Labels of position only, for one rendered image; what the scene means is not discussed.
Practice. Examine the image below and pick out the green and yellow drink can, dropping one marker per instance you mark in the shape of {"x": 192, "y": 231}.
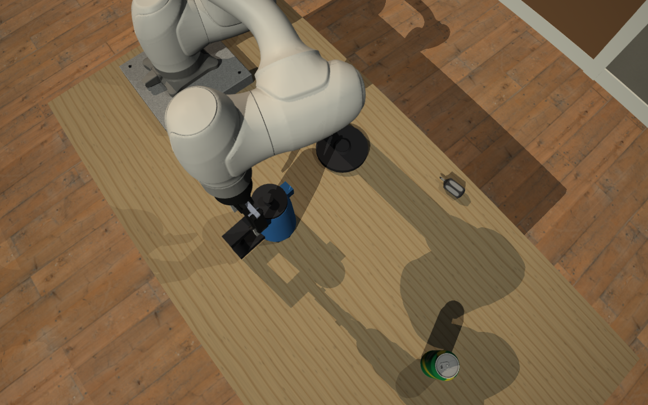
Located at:
{"x": 440, "y": 364}

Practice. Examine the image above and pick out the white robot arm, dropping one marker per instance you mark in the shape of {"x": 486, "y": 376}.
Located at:
{"x": 299, "y": 99}

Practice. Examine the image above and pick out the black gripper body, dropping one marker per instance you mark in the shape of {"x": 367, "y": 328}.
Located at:
{"x": 240, "y": 199}

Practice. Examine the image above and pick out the black round disc with center stud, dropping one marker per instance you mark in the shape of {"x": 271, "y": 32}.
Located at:
{"x": 343, "y": 151}

